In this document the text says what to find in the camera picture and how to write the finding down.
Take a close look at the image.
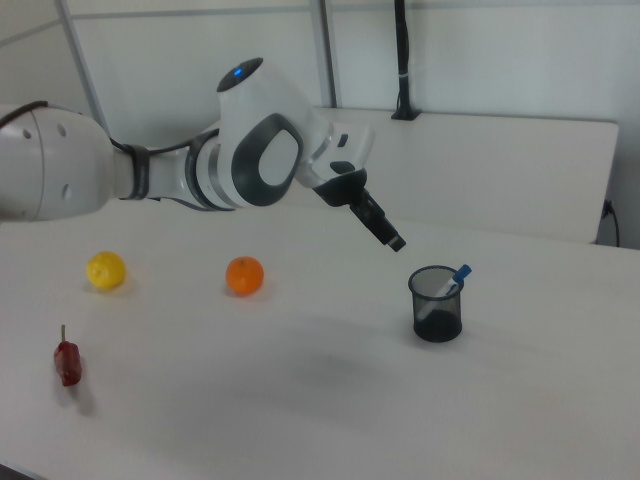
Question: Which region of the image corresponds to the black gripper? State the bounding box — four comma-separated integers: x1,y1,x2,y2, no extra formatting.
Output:
315,168,408,253

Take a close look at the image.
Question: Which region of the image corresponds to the white marker pen blue cap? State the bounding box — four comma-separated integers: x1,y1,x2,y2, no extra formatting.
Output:
418,263,474,321

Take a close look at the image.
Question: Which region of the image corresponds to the black mesh pen cup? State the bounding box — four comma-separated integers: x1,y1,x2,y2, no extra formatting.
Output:
407,265,464,344

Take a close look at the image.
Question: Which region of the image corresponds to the white adjacent table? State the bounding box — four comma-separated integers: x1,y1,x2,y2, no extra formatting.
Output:
279,105,620,245

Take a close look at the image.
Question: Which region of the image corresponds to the orange mandarin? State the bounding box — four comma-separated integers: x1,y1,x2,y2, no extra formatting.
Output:
225,256,265,296

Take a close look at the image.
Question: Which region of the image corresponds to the yellow bell pepper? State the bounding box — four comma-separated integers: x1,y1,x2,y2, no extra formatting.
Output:
85,250,127,290

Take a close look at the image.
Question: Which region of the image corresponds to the red chili pepper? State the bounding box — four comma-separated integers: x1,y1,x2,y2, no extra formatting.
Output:
53,324,83,388

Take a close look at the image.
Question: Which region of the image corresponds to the black camera pole with base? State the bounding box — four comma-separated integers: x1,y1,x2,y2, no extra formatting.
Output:
390,0,422,121

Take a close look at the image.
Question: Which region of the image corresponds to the black wall cable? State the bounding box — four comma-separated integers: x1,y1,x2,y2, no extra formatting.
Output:
602,198,622,247

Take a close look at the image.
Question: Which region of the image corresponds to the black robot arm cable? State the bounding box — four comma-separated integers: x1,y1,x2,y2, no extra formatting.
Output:
0,99,221,156

